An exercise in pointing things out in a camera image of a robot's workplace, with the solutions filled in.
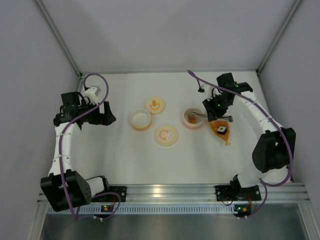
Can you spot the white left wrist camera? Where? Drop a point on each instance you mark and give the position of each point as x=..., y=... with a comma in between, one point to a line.
x=92, y=94

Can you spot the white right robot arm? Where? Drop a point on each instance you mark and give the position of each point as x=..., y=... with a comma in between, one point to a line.
x=275, y=144

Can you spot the cream lid orange handle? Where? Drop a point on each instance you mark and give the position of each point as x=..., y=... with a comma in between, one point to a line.
x=155, y=105

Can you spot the orange fried food piece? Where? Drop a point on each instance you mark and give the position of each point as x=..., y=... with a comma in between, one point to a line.
x=191, y=118

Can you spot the black white sushi roll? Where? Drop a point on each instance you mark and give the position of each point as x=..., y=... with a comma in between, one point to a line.
x=222, y=130

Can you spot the pink lunch bowl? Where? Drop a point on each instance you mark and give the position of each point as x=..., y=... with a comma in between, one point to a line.
x=192, y=126

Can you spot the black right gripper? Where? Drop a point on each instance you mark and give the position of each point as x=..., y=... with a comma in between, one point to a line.
x=212, y=110

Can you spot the yellow lunch bowl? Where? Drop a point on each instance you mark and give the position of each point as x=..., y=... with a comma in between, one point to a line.
x=140, y=119

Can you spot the left aluminium frame post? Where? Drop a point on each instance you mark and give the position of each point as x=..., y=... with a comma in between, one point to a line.
x=43, y=11

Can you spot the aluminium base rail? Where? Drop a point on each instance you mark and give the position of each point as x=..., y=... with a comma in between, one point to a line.
x=142, y=199

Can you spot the cream lid pink handle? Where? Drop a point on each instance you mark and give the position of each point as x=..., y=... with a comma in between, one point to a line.
x=166, y=135

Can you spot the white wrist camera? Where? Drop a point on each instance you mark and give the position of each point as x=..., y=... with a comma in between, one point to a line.
x=92, y=94
x=206, y=89

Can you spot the aluminium frame post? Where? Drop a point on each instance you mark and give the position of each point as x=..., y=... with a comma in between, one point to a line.
x=284, y=25
x=43, y=11

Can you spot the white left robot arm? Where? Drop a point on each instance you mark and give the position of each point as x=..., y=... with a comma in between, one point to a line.
x=64, y=187

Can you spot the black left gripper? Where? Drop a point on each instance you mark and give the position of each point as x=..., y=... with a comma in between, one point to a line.
x=102, y=113

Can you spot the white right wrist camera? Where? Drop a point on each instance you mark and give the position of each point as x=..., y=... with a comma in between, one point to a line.
x=206, y=89

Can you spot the right aluminium frame post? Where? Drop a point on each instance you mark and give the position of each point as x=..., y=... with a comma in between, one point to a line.
x=284, y=25

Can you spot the metal tongs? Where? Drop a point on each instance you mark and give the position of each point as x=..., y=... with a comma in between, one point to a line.
x=200, y=115

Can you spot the woven boat-shaped basket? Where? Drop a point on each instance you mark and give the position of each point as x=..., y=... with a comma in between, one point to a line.
x=213, y=125

